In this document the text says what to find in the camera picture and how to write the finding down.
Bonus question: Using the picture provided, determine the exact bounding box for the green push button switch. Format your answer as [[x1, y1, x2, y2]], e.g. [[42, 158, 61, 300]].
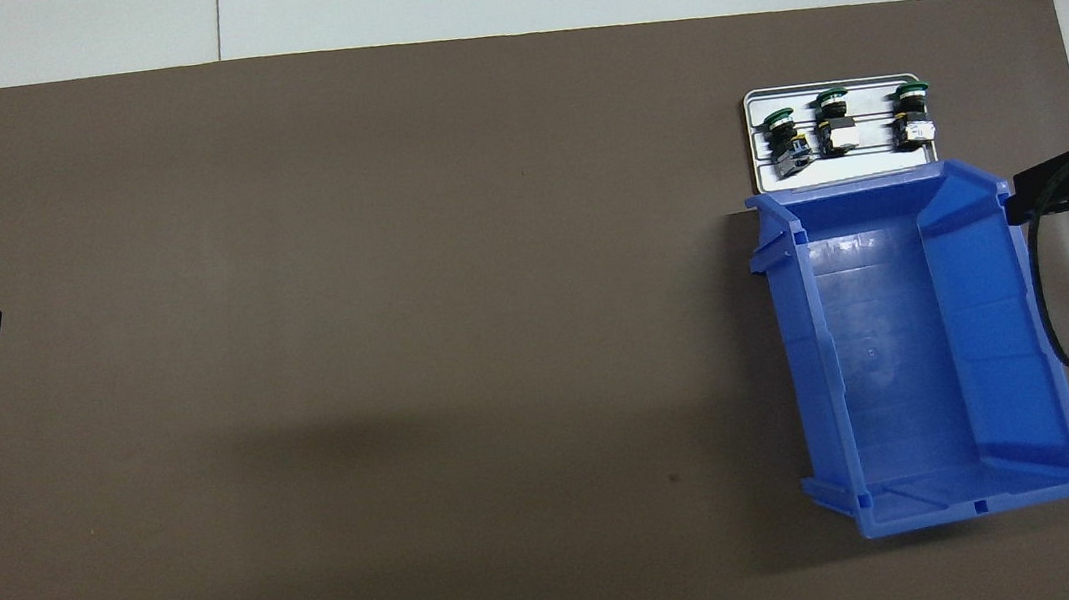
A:
[[885, 80, 939, 153], [761, 106, 818, 182], [811, 85, 861, 160]]

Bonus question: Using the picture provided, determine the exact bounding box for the brown table mat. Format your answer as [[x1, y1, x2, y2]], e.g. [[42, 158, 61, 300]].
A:
[[0, 0, 1069, 600]]

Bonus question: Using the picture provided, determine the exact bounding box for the grey metal tray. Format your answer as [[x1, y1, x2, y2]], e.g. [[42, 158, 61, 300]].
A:
[[740, 70, 936, 197]]

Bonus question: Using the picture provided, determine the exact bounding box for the blue plastic storage bin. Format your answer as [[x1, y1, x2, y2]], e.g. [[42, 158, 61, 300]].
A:
[[740, 147, 1069, 551]]

